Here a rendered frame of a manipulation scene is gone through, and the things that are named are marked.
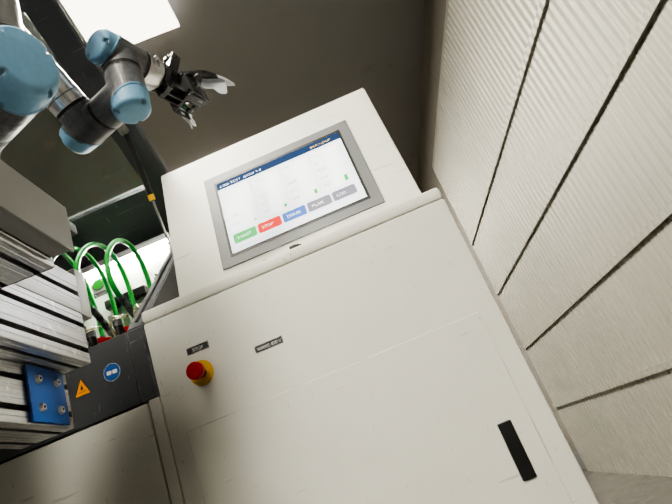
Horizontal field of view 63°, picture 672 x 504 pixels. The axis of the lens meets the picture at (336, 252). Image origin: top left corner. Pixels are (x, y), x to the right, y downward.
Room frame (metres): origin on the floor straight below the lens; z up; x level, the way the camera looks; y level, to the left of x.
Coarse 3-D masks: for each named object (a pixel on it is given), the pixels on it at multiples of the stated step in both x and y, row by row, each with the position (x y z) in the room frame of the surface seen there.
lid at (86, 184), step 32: (32, 0) 0.97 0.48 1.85; (32, 32) 1.04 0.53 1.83; (64, 32) 1.05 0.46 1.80; (64, 64) 1.11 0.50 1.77; (32, 128) 1.24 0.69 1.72; (128, 128) 1.31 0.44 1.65; (32, 160) 1.31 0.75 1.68; (64, 160) 1.34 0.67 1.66; (96, 160) 1.37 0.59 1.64; (128, 160) 1.39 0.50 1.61; (160, 160) 1.43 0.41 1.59; (64, 192) 1.43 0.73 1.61; (96, 192) 1.46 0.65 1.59; (128, 192) 1.49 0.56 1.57; (160, 192) 1.51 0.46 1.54; (96, 224) 1.54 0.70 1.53; (128, 224) 1.57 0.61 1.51; (160, 224) 1.61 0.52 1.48; (96, 256) 1.63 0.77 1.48
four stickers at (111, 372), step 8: (104, 368) 1.09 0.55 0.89; (112, 368) 1.09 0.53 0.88; (88, 376) 1.09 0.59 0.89; (104, 376) 1.09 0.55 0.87; (112, 376) 1.09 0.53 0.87; (120, 376) 1.09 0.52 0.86; (72, 384) 1.10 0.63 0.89; (80, 384) 1.09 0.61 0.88; (88, 384) 1.09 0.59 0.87; (80, 392) 1.09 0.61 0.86; (88, 392) 1.09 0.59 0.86
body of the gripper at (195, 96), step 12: (168, 72) 0.93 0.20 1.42; (180, 72) 0.99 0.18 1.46; (168, 84) 0.93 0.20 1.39; (180, 84) 0.99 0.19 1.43; (192, 84) 0.99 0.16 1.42; (168, 96) 0.98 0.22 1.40; (180, 96) 0.99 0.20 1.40; (192, 96) 0.99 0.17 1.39; (204, 96) 1.02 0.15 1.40; (192, 108) 1.03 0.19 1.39
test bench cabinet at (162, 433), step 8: (152, 400) 1.09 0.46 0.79; (160, 400) 1.09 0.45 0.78; (152, 408) 1.09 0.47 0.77; (160, 408) 1.09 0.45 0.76; (152, 416) 1.09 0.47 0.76; (160, 416) 1.09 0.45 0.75; (160, 424) 1.09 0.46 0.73; (160, 432) 1.09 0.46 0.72; (168, 432) 1.09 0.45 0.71; (160, 440) 1.09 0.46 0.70; (168, 440) 1.09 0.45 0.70; (160, 448) 1.09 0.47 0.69; (168, 448) 1.09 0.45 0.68; (168, 456) 1.09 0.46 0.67; (168, 464) 1.09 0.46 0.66; (168, 472) 1.09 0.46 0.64; (176, 472) 1.09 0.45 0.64; (168, 480) 1.09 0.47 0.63; (176, 480) 1.09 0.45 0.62; (168, 488) 1.09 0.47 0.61; (176, 488) 1.09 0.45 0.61; (176, 496) 1.09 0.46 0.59
